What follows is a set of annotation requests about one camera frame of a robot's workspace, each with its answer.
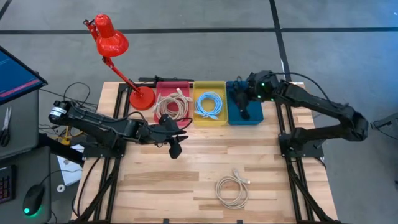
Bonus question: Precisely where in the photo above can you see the black aluminium table frame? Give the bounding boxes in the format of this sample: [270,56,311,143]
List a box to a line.
[71,81,340,224]

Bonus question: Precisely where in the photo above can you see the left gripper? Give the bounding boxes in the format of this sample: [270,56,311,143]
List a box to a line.
[138,113,189,160]

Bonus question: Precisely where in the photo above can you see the yellow plastic bin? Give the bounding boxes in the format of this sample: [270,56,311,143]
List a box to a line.
[192,80,229,127]

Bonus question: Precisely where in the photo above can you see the grey side desk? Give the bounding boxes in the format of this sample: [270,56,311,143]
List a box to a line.
[0,89,53,224]

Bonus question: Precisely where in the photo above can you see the black slim bar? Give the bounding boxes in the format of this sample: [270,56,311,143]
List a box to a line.
[138,75,194,83]

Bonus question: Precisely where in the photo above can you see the black keyboard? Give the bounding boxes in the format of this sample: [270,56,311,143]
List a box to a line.
[0,164,16,205]

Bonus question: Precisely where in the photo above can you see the black desk beam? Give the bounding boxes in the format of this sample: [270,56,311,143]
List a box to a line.
[37,133,85,166]

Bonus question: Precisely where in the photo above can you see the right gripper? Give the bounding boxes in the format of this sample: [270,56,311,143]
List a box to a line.
[236,70,280,108]

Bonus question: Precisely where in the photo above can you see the red plastic bin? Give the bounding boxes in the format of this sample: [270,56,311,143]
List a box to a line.
[153,80,191,126]

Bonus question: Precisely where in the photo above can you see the scissors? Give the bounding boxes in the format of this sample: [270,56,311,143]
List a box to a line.
[0,106,12,147]

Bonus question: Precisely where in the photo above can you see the white paper sheet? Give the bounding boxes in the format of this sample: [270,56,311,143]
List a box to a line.
[57,144,84,187]

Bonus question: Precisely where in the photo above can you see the black cable with red band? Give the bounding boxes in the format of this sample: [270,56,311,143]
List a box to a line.
[229,90,251,121]

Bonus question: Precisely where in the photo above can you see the computer monitor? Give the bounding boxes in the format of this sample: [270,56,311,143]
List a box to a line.
[0,45,49,106]

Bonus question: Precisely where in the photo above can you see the black computer mouse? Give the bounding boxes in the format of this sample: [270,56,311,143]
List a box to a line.
[22,184,45,217]

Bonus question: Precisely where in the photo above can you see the yellow cable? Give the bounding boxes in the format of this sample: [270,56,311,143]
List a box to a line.
[62,126,84,146]

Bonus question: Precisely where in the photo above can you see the blue plastic bin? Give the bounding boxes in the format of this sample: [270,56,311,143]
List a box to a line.
[226,80,264,126]

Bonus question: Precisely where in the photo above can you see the thin black floor cable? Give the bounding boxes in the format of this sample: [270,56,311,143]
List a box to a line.
[39,82,106,113]

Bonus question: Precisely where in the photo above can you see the red desk lamp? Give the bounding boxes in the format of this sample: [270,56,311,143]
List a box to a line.
[83,13,156,111]

